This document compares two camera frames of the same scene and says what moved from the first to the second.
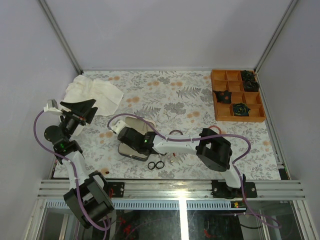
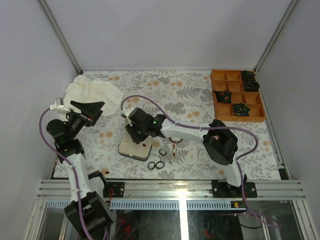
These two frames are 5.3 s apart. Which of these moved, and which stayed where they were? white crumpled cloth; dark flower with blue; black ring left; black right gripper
Moved: black right gripper
Stayed: black ring left; dark flower with blue; white crumpled cloth
